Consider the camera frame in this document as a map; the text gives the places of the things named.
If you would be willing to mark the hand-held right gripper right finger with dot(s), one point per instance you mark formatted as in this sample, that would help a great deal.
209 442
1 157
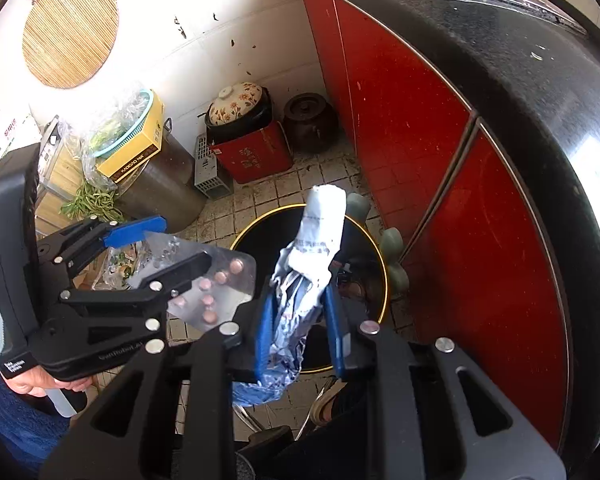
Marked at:
334 330

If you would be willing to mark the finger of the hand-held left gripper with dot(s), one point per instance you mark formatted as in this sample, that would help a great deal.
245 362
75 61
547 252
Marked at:
180 270
135 230

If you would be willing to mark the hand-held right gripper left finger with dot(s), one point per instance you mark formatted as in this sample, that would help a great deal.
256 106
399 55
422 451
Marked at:
264 330

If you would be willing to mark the silver pill blister pack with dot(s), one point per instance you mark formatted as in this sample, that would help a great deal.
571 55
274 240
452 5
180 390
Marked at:
230 285

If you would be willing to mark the black trash bin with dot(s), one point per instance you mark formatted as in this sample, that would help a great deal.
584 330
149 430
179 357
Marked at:
270 230

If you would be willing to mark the blue squeeze tube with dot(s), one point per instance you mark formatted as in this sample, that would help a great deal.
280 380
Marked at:
320 225

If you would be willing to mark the person's left forearm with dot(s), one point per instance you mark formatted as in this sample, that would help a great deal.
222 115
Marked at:
10 430

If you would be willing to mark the person's left hand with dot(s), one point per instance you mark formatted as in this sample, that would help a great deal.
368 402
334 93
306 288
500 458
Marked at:
35 382

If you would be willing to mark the large dark metal pot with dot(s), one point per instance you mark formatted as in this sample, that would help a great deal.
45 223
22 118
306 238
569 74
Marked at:
165 190

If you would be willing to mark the green beans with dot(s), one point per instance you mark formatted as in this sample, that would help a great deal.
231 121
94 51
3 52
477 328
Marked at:
92 202

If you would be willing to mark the person's shoe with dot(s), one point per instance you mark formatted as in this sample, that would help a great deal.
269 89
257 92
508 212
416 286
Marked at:
330 405

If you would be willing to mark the yellow cardboard box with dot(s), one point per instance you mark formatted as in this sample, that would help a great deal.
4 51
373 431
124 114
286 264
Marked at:
140 145

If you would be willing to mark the grey plastic basket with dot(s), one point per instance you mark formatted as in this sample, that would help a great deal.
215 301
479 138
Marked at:
210 170

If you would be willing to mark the clear plastic bag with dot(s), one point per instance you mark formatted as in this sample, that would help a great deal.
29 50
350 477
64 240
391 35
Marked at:
80 150

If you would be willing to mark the teal plastic basket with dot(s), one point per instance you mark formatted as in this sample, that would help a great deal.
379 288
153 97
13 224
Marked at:
130 130

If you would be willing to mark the grey green rounded plastic object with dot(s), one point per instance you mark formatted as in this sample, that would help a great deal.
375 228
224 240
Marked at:
391 245

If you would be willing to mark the person's dark trouser leg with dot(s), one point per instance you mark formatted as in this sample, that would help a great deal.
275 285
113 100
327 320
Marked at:
330 452

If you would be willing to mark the red box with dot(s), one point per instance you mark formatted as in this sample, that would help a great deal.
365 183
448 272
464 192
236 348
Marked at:
252 155

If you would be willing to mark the red cabinet door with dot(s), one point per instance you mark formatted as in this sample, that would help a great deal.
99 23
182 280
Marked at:
395 110
320 35
480 285

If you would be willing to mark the floral lid clay pot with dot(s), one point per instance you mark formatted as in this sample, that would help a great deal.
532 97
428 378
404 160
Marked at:
235 107

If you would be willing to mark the brown ceramic jar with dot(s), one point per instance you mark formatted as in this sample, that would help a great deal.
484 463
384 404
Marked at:
310 122

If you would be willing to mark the round bamboo mat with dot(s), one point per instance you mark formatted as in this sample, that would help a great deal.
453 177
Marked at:
70 30

